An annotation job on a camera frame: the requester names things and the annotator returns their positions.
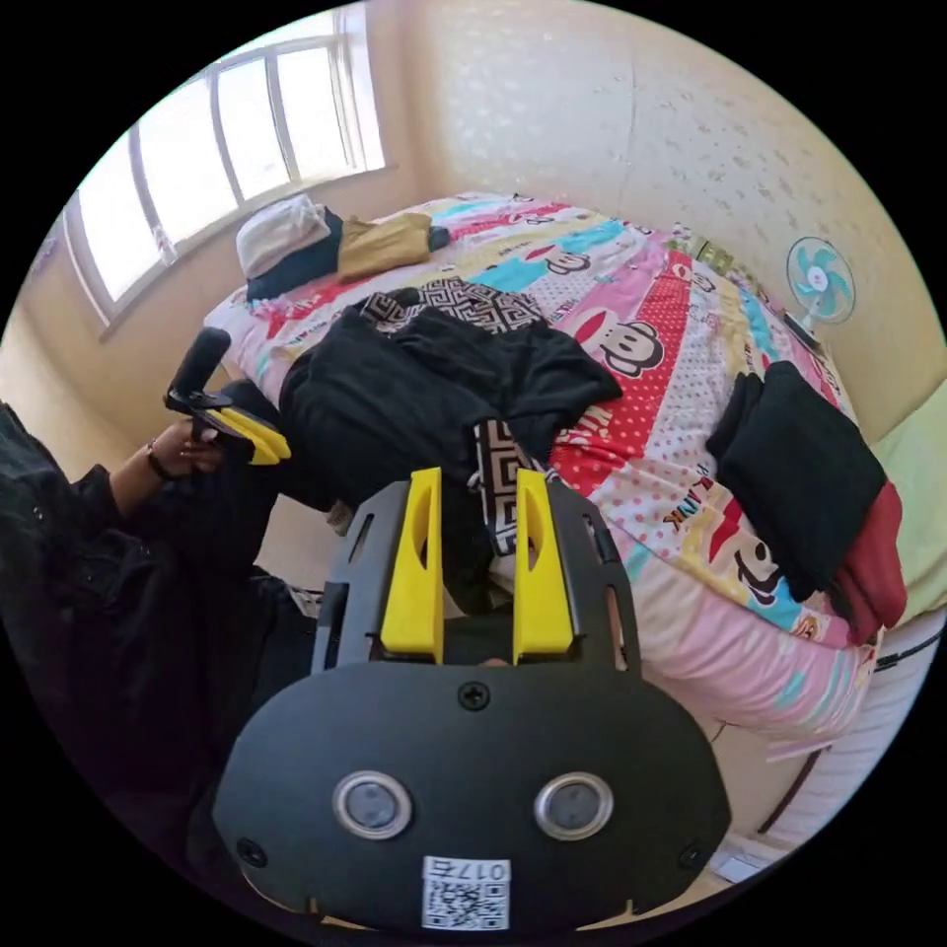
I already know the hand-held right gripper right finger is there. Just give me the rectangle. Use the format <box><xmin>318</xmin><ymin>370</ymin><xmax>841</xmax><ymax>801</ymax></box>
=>
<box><xmin>511</xmin><ymin>467</ymin><xmax>575</xmax><ymax>665</ymax></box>

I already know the teal standing fan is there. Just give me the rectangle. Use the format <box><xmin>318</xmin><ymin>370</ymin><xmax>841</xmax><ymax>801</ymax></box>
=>
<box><xmin>783</xmin><ymin>236</ymin><xmax>857</xmax><ymax>349</ymax></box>

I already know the bed with cartoon printed sheet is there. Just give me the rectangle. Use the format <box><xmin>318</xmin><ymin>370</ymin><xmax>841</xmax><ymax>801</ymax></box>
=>
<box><xmin>202</xmin><ymin>190</ymin><xmax>891</xmax><ymax>764</ymax></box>

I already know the black long sleeve patterned trim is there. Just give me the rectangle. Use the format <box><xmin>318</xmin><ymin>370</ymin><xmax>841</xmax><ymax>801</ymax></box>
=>
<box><xmin>278</xmin><ymin>276</ymin><xmax>625</xmax><ymax>617</ymax></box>

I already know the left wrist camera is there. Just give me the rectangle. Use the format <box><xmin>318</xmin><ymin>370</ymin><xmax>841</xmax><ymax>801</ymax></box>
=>
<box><xmin>171</xmin><ymin>327</ymin><xmax>233</xmax><ymax>401</ymax></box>

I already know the pile of white and mustard clothes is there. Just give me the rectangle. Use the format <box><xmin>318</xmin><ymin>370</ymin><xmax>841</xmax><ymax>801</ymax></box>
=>
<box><xmin>235</xmin><ymin>194</ymin><xmax>452</xmax><ymax>303</ymax></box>

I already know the pile of black and red clothes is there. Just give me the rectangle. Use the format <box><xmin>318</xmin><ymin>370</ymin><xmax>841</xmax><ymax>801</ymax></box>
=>
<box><xmin>705</xmin><ymin>360</ymin><xmax>910</xmax><ymax>646</ymax></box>

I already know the person's left hand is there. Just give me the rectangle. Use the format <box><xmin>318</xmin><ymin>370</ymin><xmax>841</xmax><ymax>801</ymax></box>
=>
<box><xmin>150</xmin><ymin>422</ymin><xmax>225</xmax><ymax>480</ymax></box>

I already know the light green pillow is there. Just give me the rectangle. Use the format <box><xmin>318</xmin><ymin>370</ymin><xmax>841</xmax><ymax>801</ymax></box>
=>
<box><xmin>869</xmin><ymin>401</ymin><xmax>947</xmax><ymax>631</ymax></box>

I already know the person's left forearm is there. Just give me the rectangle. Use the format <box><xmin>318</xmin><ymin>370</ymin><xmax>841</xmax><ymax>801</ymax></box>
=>
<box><xmin>109</xmin><ymin>442</ymin><xmax>170</xmax><ymax>521</ymax></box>

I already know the window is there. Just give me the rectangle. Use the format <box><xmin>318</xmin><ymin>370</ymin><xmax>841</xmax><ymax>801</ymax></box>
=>
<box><xmin>61</xmin><ymin>2</ymin><xmax>392</xmax><ymax>328</ymax></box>

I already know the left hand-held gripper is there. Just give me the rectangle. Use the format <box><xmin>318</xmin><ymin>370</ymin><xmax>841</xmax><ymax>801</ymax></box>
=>
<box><xmin>164</xmin><ymin>384</ymin><xmax>292</xmax><ymax>469</ymax></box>

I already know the person's body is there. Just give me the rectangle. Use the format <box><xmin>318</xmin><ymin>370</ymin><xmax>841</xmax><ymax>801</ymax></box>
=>
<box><xmin>0</xmin><ymin>381</ymin><xmax>349</xmax><ymax>882</ymax></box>

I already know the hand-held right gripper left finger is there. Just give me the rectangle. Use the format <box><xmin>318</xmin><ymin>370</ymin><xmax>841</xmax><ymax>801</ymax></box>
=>
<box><xmin>380</xmin><ymin>467</ymin><xmax>446</xmax><ymax>665</ymax></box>

